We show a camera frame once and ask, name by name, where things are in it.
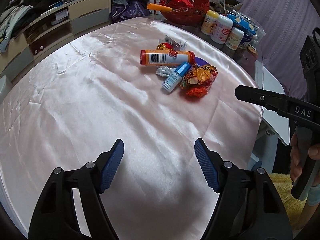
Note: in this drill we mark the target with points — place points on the orange tablet tube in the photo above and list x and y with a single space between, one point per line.
166 57

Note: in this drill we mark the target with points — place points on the white jar orange label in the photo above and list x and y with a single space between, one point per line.
234 38

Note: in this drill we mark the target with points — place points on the red lantern ornament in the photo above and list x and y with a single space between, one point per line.
167 47

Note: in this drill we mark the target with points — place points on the person's right hand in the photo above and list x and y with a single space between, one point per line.
295 166

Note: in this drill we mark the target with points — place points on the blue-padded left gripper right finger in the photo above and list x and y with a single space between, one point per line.
230 183

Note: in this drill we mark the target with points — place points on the pink label white jar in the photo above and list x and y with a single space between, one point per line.
221 29

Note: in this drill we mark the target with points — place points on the silver foil wrapper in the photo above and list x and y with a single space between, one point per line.
164 71

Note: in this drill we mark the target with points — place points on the pink satin tablecloth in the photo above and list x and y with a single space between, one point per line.
79 100

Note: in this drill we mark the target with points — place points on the purple plastic dish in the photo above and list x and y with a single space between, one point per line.
199 62

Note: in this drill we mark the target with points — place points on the small blue-capped bottle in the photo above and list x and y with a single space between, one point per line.
175 77

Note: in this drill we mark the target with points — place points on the beige tv cabinet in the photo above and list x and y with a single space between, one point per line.
52 30

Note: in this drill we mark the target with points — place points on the blue snack package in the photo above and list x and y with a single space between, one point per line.
244 26

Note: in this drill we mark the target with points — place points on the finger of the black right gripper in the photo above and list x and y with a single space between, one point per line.
257 96

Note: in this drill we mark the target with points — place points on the red decorative basket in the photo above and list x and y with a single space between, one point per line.
186 12

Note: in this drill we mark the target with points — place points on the orange handle tool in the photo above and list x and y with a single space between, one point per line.
158 7

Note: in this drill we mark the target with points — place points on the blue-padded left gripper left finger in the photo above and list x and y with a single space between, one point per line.
92 180

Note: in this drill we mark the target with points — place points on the yellow lid white jar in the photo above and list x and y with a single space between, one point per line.
210 22

